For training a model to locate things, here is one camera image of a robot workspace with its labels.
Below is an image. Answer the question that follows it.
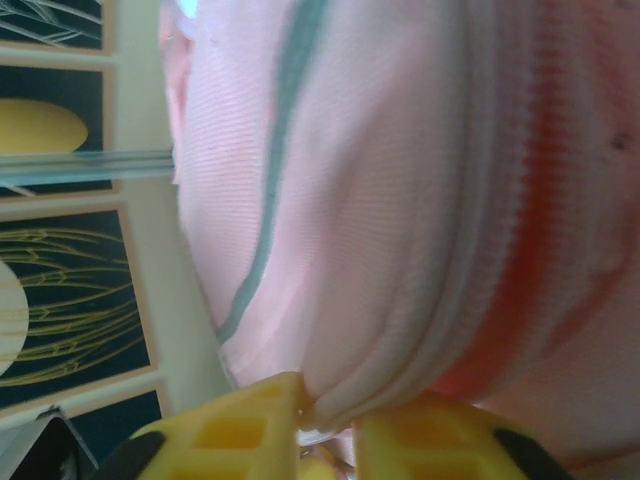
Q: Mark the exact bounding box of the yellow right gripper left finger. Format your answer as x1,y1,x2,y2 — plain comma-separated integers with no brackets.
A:
99,370,307,480

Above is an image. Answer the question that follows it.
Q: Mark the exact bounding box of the aluminium corner post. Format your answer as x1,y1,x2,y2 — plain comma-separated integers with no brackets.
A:
0,149,176,187

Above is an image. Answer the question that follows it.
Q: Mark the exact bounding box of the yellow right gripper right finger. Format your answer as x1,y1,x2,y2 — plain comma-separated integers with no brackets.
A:
349,389,576,480

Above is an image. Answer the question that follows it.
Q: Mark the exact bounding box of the pink backpack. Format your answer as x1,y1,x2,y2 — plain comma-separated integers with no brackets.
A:
158,0,640,471

